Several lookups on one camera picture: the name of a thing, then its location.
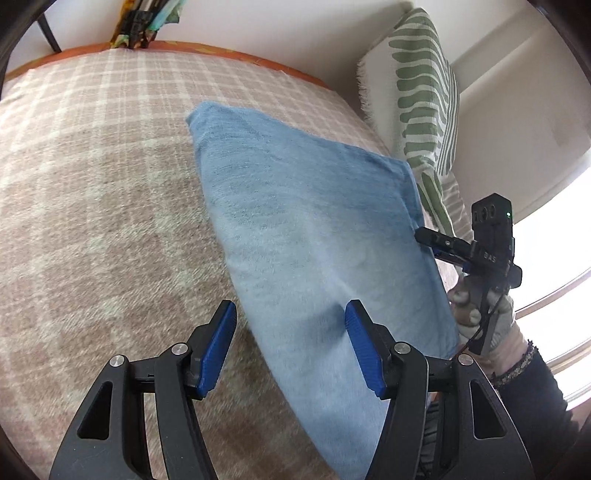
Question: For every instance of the beige plaid blanket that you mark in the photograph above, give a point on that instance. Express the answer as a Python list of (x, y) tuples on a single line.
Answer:
[(92, 184)]

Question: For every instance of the blue towel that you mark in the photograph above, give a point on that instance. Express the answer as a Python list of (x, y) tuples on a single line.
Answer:
[(300, 221)]

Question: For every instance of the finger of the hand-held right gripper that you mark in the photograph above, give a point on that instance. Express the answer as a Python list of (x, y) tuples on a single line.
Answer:
[(455, 261), (438, 239)]

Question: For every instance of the person's right hand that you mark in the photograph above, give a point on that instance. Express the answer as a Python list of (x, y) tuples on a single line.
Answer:
[(466, 318)]

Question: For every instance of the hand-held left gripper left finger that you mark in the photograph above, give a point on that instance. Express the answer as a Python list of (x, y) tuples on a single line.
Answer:
[(216, 350)]

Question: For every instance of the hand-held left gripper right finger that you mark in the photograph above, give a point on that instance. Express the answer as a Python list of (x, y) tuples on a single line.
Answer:
[(364, 350)]

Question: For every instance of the bright window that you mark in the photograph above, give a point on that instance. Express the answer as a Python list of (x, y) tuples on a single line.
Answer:
[(554, 258)]

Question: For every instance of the green striped white pillow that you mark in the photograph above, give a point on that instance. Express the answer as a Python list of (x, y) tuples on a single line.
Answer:
[(415, 83)]

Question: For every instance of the person's right forearm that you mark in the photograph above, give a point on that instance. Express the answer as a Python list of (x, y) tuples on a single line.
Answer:
[(535, 401)]

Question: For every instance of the orange bed sheet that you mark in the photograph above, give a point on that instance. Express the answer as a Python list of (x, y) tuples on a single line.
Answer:
[(207, 50)]

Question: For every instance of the colourful striped bundle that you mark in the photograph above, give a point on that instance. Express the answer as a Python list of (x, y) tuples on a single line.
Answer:
[(138, 23)]

